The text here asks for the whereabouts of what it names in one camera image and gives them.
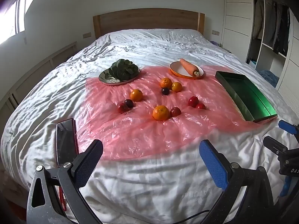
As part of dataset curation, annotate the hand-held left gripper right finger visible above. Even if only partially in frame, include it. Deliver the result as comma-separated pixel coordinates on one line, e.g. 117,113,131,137
199,139,275,224

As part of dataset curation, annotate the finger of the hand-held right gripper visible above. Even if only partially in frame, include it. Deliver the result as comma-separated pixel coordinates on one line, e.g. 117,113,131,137
278,119,299,135
263,136,289,155

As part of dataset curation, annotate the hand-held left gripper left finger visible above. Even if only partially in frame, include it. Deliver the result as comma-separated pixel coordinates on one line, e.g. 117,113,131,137
26,139,104,224

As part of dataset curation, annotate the green metal tray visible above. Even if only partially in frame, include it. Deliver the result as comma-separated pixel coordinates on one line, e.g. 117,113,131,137
215,71,278,123

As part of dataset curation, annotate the person's right hand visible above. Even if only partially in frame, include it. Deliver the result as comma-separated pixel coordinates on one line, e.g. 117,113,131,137
280,175,293,197

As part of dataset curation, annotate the phone in red case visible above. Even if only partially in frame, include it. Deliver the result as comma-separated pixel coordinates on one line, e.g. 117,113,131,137
56,118,79,167

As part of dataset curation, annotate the pink plastic sheet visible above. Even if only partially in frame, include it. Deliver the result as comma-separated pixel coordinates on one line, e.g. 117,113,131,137
76,64,278,161

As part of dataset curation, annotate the blue towel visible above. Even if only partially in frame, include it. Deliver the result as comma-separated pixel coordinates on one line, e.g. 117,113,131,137
259,69,279,88

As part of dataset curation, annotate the patterned oval plate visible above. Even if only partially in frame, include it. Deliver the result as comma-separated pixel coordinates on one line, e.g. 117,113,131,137
98,68,140,86

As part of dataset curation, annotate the black hanging garment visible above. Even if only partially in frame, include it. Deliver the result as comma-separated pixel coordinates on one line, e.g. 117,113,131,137
273,3,290,55

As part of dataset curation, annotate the dark green leafy vegetable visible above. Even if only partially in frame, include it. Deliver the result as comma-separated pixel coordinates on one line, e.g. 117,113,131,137
108,59,138,79

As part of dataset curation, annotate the orange rimmed white plate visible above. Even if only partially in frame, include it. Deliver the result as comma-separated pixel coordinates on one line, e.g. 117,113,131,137
169,61,205,80

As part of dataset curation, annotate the carrot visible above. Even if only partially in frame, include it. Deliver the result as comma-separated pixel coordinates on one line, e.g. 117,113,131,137
179,58,201,77

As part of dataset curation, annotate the white panelled window bench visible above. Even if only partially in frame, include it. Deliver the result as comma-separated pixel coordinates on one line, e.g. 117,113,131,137
0,41,77,122

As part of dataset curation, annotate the dark grey hanging garment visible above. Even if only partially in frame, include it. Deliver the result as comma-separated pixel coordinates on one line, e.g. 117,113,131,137
263,0,278,49

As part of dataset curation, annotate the beige hanging garment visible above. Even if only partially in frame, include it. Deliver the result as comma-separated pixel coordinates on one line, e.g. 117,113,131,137
253,0,264,40

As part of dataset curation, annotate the white wardrobe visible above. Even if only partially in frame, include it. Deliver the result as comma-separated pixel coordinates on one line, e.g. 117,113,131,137
223,0,299,91

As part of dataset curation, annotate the wooden headboard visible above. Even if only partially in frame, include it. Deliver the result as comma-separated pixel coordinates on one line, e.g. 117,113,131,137
93,8,205,40

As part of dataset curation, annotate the window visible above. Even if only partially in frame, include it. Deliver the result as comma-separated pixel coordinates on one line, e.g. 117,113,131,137
0,0,47,45

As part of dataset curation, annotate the black cable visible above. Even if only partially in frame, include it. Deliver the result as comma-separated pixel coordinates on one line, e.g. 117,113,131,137
173,210,211,224

